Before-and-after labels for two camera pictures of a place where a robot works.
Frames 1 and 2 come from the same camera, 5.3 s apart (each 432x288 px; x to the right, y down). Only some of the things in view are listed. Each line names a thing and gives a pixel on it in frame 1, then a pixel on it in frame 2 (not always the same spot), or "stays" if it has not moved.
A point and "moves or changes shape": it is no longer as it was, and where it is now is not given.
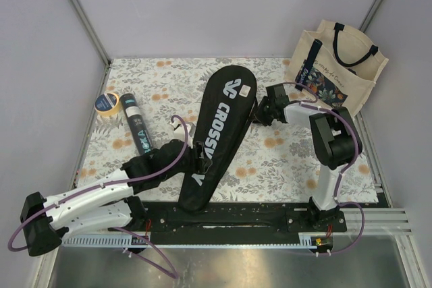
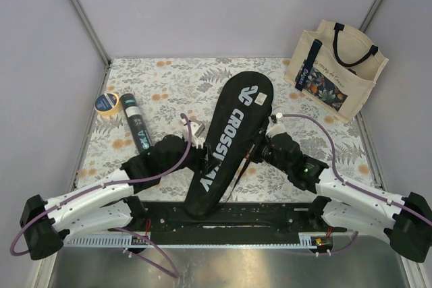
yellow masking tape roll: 106,104 stays
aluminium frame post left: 82,15 stays
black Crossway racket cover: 226,111 moves or changes shape
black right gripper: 258,116 -> 260,144
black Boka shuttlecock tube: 143,137 stays
